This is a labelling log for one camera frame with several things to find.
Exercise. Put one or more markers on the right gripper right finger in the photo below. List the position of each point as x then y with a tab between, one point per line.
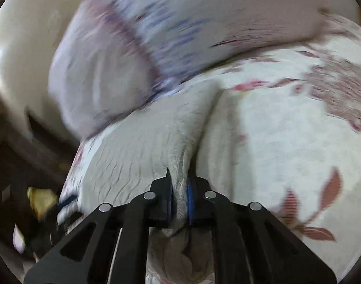
249	244

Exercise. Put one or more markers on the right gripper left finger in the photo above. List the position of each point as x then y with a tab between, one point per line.
110	245

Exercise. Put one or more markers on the beige cable knit sweater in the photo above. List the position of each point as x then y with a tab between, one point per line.
192	126

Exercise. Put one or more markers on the white floral bedspread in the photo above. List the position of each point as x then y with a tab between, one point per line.
296	138

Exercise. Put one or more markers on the pink floral pillow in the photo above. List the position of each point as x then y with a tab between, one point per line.
117	55

